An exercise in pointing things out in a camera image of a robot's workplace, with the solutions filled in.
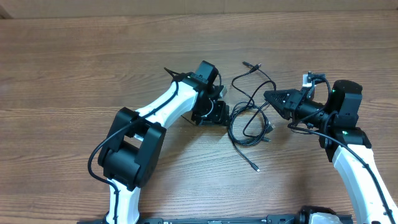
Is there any thick black usb cable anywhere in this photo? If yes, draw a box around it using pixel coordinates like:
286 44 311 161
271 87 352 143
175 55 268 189
226 101 276 172

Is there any thin black usb cable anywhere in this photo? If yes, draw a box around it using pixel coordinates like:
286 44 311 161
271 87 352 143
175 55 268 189
230 61 277 139

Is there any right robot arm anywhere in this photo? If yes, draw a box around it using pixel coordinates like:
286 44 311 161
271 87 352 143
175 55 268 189
264 75 397 223

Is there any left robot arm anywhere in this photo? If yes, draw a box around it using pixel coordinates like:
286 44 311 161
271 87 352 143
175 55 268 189
93 61 230 223

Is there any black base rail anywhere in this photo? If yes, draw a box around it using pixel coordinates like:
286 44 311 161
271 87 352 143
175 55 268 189
76 213 354 224

